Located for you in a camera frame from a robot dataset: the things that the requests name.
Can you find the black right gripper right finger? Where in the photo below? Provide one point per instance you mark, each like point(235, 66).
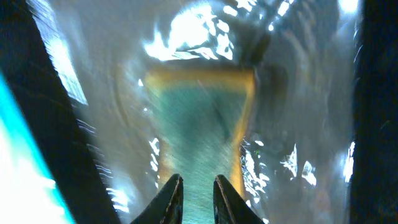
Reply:
point(228, 205)

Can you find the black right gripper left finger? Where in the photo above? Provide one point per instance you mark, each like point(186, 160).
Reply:
point(167, 206)

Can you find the green yellow sponge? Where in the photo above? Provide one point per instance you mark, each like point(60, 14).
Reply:
point(201, 116)

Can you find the black rectangular water tray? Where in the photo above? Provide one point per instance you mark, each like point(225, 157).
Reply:
point(321, 142)

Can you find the teal plastic tray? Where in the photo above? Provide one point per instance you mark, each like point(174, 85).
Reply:
point(29, 194)

